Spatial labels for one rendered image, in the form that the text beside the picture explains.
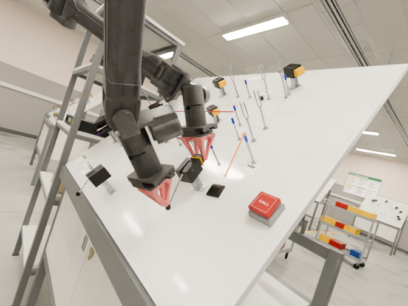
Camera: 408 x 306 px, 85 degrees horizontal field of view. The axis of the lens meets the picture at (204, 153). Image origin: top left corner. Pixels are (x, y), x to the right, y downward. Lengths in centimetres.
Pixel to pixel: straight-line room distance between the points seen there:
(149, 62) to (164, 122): 22
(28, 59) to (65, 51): 95
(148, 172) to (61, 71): 771
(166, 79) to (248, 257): 46
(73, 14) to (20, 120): 738
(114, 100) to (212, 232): 34
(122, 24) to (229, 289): 46
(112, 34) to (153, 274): 46
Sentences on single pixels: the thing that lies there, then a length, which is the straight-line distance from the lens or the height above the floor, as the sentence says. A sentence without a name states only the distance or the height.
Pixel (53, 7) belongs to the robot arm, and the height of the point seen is 142.
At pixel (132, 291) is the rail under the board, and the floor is 85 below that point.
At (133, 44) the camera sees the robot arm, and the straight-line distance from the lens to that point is 39.
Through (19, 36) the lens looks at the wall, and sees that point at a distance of 820.
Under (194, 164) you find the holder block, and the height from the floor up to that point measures 113.
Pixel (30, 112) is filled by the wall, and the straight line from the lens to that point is 807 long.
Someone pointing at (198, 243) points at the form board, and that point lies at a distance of 53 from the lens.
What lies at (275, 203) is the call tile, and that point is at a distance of 49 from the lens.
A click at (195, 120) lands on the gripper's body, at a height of 124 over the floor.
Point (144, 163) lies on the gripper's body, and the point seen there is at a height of 111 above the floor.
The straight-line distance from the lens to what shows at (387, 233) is 925.
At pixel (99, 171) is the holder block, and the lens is 83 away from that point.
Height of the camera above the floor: 117
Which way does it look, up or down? level
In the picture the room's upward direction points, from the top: 18 degrees clockwise
